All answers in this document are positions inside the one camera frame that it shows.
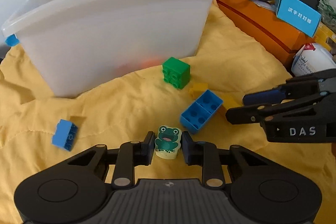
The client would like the blue card box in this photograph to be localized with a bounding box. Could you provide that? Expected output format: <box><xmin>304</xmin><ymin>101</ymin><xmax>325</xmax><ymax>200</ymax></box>
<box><xmin>275</xmin><ymin>0</ymin><xmax>322</xmax><ymax>38</ymax></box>

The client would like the yellow brick on cloth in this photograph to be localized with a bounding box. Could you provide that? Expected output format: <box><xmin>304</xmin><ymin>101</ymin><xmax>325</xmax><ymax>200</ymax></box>
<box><xmin>189</xmin><ymin>83</ymin><xmax>209</xmax><ymax>100</ymax></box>

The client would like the yellow cloth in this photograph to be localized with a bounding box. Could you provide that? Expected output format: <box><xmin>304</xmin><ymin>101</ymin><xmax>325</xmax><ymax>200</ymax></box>
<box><xmin>1</xmin><ymin>5</ymin><xmax>335</xmax><ymax>223</ymax></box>

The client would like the small yellow building brick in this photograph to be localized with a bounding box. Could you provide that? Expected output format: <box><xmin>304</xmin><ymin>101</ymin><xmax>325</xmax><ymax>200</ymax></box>
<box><xmin>218</xmin><ymin>93</ymin><xmax>242</xmax><ymax>118</ymax></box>

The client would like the small blue building brick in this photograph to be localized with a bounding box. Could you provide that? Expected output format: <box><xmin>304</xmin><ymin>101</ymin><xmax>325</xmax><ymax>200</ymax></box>
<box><xmin>51</xmin><ymin>119</ymin><xmax>78</xmax><ymax>151</ymax></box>

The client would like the orange box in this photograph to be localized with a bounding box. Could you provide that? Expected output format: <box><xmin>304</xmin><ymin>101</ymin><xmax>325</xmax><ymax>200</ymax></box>
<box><xmin>216</xmin><ymin>0</ymin><xmax>314</xmax><ymax>68</ymax></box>

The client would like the white paper cup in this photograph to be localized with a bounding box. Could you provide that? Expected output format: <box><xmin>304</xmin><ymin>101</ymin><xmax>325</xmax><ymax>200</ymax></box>
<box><xmin>291</xmin><ymin>43</ymin><xmax>335</xmax><ymax>76</ymax></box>

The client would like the green frog eraser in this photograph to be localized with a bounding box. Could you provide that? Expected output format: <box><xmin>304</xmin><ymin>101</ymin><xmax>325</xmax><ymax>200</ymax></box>
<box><xmin>154</xmin><ymin>125</ymin><xmax>182</xmax><ymax>160</ymax></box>

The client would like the translucent white plastic bin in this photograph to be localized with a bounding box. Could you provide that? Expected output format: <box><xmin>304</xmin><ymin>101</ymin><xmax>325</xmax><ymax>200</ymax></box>
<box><xmin>1</xmin><ymin>0</ymin><xmax>213</xmax><ymax>97</ymax></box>

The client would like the green square building brick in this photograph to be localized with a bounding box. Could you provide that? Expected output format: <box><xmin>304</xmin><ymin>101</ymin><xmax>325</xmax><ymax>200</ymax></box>
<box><xmin>162</xmin><ymin>57</ymin><xmax>191</xmax><ymax>89</ymax></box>

